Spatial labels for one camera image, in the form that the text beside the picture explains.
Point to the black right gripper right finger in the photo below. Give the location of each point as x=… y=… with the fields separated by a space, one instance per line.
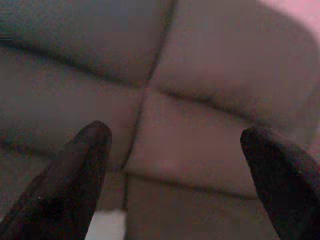
x=287 y=190

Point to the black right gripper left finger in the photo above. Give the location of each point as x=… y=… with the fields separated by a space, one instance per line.
x=57 y=195

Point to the green leather sofa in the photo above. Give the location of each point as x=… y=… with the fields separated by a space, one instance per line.
x=175 y=125

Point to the pink dotted pillow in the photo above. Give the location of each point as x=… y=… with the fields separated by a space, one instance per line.
x=305 y=10

